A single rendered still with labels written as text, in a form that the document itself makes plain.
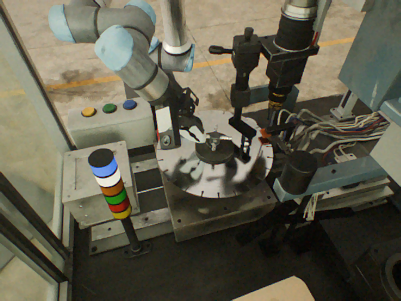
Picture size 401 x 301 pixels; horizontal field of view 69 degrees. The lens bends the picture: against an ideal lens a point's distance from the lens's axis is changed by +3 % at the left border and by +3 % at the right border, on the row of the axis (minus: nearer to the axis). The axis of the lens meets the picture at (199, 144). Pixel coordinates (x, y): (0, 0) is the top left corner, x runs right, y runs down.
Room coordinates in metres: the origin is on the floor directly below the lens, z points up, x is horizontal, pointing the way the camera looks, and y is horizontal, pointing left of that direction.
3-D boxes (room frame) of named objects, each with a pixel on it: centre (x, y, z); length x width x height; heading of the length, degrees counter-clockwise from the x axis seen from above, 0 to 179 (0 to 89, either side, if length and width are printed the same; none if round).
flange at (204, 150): (0.54, -0.04, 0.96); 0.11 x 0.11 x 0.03
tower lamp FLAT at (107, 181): (0.33, 0.18, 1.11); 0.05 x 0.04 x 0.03; 16
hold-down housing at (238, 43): (0.58, -0.10, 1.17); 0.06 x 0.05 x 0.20; 97
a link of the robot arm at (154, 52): (1.10, 0.22, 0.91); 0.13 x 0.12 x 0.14; 85
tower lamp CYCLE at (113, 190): (0.33, 0.18, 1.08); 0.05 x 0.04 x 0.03; 16
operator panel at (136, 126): (0.76, 0.31, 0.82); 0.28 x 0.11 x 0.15; 106
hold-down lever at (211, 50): (0.60, -0.07, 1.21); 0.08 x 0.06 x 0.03; 106
